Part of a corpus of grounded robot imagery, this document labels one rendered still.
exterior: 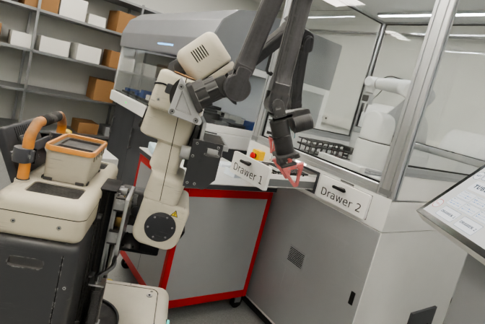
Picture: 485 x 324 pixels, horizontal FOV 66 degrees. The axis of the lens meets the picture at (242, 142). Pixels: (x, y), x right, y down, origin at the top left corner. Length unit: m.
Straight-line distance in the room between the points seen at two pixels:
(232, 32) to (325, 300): 1.69
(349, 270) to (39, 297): 1.22
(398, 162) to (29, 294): 1.39
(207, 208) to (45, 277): 0.88
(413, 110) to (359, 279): 0.76
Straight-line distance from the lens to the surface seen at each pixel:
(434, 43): 1.72
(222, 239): 2.03
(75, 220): 1.17
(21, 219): 1.21
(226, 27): 2.54
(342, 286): 1.87
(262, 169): 1.72
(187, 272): 2.02
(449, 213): 1.44
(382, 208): 1.71
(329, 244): 1.89
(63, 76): 5.72
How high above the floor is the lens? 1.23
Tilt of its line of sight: 8 degrees down
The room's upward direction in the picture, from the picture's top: 14 degrees clockwise
